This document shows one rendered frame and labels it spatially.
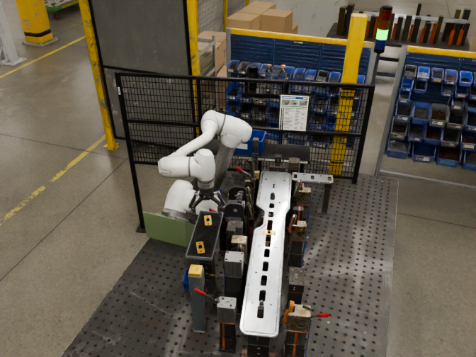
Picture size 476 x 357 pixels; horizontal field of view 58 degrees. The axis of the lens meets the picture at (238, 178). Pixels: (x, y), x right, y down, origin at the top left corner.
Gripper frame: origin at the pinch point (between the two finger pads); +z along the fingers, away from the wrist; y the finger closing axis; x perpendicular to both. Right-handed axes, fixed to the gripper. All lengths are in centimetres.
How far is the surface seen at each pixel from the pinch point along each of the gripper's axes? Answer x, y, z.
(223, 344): -53, 3, 44
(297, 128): 98, 75, 3
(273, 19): 470, 129, 22
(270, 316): -56, 26, 20
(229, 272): -27.9, 8.9, 17.4
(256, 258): -16.8, 25.2, 20.1
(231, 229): -2.5, 12.9, 10.3
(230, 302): -50, 7, 14
